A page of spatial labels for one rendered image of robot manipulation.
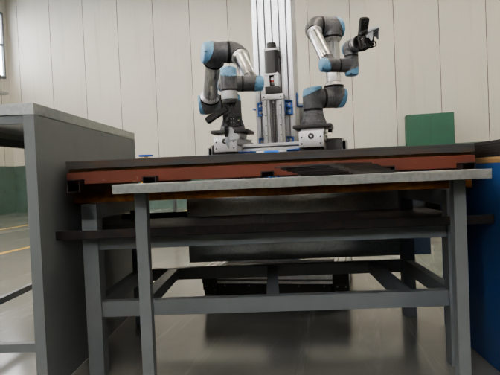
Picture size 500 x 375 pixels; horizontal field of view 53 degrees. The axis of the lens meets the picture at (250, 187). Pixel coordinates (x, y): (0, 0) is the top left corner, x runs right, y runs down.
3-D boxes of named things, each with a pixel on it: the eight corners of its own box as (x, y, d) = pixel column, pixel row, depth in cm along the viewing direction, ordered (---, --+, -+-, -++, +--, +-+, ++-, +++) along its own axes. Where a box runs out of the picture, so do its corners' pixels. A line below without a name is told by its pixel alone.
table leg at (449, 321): (468, 366, 189) (462, 189, 188) (452, 366, 190) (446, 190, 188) (462, 360, 195) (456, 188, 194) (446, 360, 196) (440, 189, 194)
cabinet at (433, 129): (409, 202, 1106) (405, 114, 1102) (407, 201, 1154) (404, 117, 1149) (457, 201, 1085) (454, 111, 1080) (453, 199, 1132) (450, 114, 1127)
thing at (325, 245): (431, 254, 266) (428, 188, 265) (189, 263, 271) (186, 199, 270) (428, 252, 270) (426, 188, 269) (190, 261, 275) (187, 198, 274)
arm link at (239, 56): (245, 58, 278) (263, 97, 240) (226, 58, 276) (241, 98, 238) (247, 37, 272) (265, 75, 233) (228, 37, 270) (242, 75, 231)
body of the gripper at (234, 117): (241, 126, 223) (239, 99, 223) (222, 126, 223) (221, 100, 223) (242, 127, 231) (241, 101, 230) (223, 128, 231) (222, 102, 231)
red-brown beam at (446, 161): (475, 167, 187) (475, 151, 187) (66, 184, 193) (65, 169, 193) (466, 167, 196) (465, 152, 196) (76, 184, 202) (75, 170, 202)
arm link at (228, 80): (234, 69, 232) (238, 65, 223) (236, 92, 232) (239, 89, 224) (218, 69, 230) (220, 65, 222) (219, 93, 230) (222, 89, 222)
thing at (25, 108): (33, 114, 175) (33, 102, 175) (-132, 122, 177) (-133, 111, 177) (134, 139, 305) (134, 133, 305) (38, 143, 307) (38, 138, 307)
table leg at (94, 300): (104, 376, 195) (95, 204, 194) (89, 376, 196) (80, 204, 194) (109, 370, 201) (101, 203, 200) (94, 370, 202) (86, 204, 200)
